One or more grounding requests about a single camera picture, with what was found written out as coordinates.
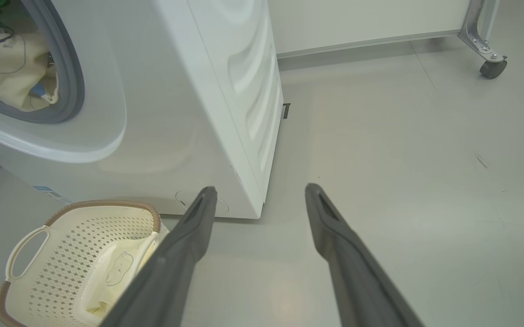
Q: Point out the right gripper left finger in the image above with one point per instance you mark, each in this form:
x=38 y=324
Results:
x=171 y=272

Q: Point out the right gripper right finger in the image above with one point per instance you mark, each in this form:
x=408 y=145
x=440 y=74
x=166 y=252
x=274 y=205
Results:
x=357 y=281

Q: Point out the cream bear-print garment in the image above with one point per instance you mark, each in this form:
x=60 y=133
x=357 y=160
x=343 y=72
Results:
x=116 y=268
x=12 y=77

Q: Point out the small blue cloth piece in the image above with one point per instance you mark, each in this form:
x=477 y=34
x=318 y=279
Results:
x=39 y=91

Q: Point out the cream perforated laundry basket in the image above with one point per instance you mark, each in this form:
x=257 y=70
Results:
x=62 y=272

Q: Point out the white front-load washing machine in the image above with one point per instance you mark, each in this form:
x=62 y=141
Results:
x=175 y=113

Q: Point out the blue white energy label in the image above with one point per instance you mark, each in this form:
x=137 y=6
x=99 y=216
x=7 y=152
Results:
x=51 y=194

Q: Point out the black corner floor marker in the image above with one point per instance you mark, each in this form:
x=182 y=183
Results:
x=286 y=111

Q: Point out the white partition panel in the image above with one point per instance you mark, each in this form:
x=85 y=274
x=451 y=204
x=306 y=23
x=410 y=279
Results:
x=357 y=22

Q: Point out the metal leg with caster wheel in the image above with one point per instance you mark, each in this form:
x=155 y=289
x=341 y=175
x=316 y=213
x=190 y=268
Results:
x=473 y=36

